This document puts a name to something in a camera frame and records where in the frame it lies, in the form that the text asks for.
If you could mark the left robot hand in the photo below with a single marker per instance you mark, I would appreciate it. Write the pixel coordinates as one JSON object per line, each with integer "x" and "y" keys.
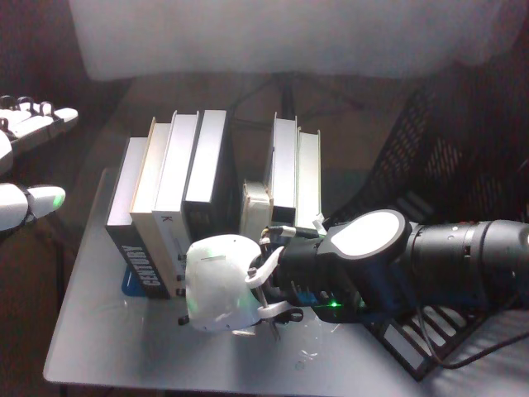
{"x": 33, "y": 120}

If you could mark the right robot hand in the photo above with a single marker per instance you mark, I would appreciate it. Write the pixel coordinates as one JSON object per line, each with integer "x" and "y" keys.
{"x": 219, "y": 281}

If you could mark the tan beige book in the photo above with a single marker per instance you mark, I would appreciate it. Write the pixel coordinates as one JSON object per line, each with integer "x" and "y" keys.
{"x": 256, "y": 207}

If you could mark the black book Century spine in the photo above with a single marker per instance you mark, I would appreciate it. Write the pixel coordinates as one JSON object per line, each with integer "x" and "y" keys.
{"x": 140, "y": 273}

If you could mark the blue metal bookend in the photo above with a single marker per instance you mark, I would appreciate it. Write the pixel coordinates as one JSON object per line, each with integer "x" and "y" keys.
{"x": 130, "y": 287}

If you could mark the white book K spine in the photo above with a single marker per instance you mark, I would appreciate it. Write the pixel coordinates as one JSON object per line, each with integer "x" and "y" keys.
{"x": 175, "y": 165}

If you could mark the black book Let It Be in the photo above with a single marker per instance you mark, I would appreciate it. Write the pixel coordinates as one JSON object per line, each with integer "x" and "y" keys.
{"x": 206, "y": 157}

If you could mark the cream spine book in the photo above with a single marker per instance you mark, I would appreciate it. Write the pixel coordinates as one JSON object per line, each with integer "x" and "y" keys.
{"x": 151, "y": 173}

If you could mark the black book white label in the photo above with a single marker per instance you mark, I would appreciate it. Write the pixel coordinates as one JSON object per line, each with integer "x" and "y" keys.
{"x": 283, "y": 165}

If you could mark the light green book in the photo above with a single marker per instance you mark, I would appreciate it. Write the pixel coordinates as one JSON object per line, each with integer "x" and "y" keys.
{"x": 308, "y": 178}

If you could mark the black tripod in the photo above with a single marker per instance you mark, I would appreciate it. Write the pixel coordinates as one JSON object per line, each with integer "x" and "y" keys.
{"x": 288, "y": 99}

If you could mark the white cloth backdrop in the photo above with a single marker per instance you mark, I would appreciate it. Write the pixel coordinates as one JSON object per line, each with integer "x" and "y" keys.
{"x": 289, "y": 33}

